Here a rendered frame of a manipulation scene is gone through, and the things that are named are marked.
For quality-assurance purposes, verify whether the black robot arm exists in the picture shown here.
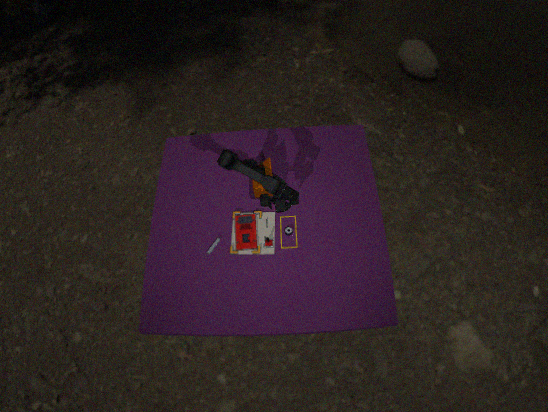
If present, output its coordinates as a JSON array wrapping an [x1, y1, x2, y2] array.
[[217, 149, 299, 213]]

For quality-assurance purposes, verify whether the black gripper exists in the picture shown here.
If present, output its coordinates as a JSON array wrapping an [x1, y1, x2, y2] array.
[[260, 194, 299, 209]]

